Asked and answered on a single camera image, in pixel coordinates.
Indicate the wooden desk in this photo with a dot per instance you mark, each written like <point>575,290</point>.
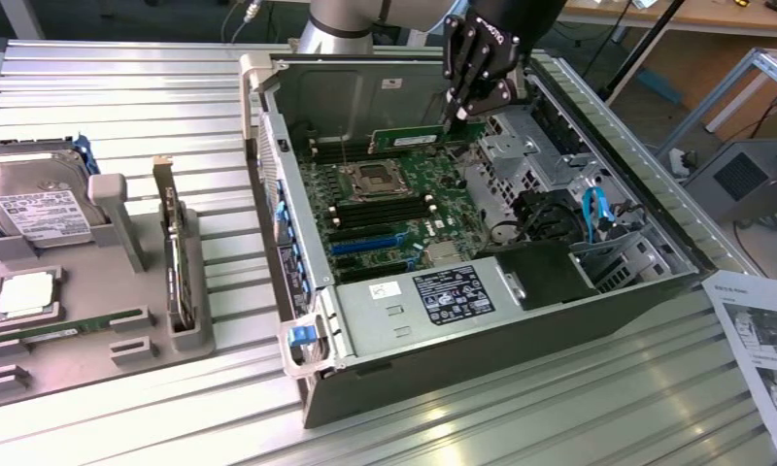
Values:
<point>706,17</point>

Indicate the blue expansion slot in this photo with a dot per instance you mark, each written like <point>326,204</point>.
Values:
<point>366,244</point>

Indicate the grey computer box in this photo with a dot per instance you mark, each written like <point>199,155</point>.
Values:
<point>744,179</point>

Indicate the black RAM slot bank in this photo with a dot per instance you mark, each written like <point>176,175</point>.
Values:
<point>350,150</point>
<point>382,209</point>

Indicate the black stand pole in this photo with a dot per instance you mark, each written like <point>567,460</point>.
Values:
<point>644,43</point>

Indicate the printed paper sheet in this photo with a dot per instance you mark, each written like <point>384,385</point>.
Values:
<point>762,354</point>

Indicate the graphics card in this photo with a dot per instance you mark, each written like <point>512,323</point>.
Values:
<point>176,242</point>

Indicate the white power strip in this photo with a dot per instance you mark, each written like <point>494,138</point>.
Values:
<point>682,161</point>

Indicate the green RAM stick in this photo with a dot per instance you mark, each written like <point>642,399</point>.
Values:
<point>422,137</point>
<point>59,331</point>

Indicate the aluminium profile frame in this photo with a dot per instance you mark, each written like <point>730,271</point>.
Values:
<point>751,73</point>

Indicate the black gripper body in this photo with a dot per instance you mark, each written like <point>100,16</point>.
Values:
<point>518,22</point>

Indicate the grey power supply unit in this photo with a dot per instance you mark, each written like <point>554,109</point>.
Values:
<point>422,310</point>

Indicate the grey parts rack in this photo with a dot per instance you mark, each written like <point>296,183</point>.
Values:
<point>97,310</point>

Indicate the silver hard disk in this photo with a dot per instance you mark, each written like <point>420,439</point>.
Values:
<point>32,199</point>

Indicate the CPU socket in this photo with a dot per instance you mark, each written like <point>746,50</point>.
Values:
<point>374,180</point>

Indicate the silver CPU chip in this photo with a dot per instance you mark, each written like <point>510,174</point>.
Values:
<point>28,296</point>

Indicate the silver chipset heat sink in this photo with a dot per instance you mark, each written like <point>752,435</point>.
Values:
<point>443,253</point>

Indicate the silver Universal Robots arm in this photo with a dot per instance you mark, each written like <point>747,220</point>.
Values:
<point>336,24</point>

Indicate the green motherboard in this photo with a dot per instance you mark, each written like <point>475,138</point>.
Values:
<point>422,209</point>

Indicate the blue case latch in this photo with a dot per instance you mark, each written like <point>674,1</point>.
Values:
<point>300,336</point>

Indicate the metal disk bay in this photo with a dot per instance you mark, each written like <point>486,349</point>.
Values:
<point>515,157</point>

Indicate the open black PC case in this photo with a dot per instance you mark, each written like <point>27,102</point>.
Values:
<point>492,340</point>

